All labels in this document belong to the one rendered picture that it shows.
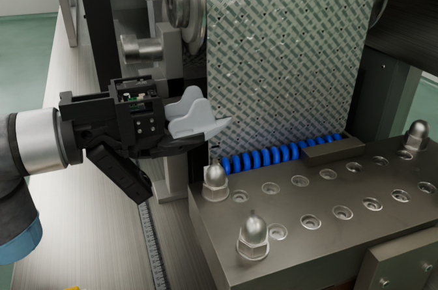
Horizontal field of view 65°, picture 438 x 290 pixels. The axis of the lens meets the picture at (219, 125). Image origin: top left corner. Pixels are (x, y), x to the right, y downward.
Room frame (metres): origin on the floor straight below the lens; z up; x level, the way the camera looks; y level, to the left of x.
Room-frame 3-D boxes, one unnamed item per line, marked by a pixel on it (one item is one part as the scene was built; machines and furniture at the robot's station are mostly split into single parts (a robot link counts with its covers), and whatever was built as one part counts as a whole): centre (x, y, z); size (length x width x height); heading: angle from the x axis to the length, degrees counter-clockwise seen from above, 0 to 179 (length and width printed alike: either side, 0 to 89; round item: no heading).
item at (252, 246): (0.25, -0.04, 1.05); 0.04 x 0.04 x 0.04
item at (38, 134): (0.34, 0.20, 1.11); 0.08 x 0.05 x 0.08; 19
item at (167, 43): (0.48, 0.09, 1.05); 0.06 x 0.05 x 0.31; 109
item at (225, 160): (0.43, -0.10, 1.03); 0.21 x 0.04 x 0.03; 109
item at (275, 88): (0.45, -0.10, 1.11); 0.23 x 0.01 x 0.18; 109
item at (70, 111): (0.37, 0.13, 1.12); 0.12 x 0.08 x 0.09; 109
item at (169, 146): (0.37, 0.06, 1.09); 0.09 x 0.05 x 0.02; 108
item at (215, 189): (0.34, 0.00, 1.05); 0.04 x 0.04 x 0.04
